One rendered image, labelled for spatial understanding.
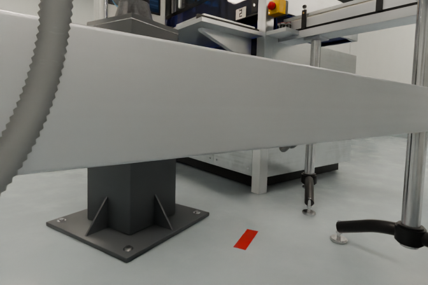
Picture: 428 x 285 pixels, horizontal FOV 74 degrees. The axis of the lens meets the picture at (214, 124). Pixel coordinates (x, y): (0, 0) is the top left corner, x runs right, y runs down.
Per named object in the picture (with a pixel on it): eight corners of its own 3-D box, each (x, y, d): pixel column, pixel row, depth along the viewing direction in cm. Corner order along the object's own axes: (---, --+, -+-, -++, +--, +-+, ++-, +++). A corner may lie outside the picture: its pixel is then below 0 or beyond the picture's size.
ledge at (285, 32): (283, 39, 158) (283, 35, 158) (302, 35, 148) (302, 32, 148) (265, 35, 150) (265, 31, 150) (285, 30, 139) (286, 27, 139)
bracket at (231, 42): (246, 62, 161) (248, 39, 160) (250, 62, 159) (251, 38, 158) (197, 55, 141) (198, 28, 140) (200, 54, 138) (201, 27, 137)
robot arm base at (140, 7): (132, 18, 102) (132, -11, 101) (105, 23, 110) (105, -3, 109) (161, 28, 114) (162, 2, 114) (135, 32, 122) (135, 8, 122)
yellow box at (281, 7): (276, 18, 152) (277, 4, 151) (288, 14, 146) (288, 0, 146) (267, 15, 147) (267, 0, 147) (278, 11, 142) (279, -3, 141)
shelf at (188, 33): (200, 54, 211) (200, 51, 211) (272, 38, 156) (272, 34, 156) (138, 44, 182) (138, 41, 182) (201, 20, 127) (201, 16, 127)
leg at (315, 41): (306, 182, 157) (313, 41, 152) (321, 186, 150) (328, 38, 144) (296, 184, 151) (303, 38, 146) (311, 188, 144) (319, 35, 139)
